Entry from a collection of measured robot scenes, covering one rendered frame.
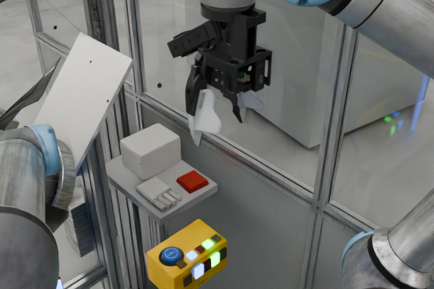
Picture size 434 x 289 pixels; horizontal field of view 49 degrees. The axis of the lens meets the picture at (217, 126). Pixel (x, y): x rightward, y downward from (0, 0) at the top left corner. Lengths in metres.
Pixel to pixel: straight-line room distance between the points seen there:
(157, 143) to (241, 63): 1.02
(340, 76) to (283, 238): 0.62
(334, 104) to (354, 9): 0.73
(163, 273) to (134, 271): 1.26
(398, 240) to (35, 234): 0.59
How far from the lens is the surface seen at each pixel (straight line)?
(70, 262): 2.61
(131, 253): 2.25
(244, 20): 0.60
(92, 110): 1.30
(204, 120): 0.68
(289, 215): 1.47
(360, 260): 0.87
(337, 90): 1.15
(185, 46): 0.69
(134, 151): 1.59
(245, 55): 0.62
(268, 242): 1.61
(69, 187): 1.27
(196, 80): 0.66
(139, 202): 1.55
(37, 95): 1.02
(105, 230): 1.61
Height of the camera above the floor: 1.88
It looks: 33 degrees down
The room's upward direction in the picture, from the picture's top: straight up
